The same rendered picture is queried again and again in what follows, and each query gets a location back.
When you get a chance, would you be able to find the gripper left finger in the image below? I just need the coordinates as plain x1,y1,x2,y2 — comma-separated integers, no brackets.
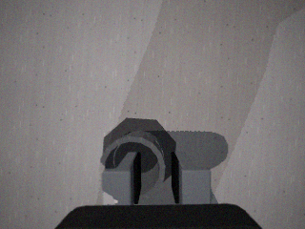
102,152,141,205

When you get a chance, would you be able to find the grey steel bushing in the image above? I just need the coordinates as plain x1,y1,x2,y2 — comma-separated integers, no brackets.
99,133,166,201
113,131,164,182

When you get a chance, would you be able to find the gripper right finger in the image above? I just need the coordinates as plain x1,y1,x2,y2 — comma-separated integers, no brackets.
172,152,212,204

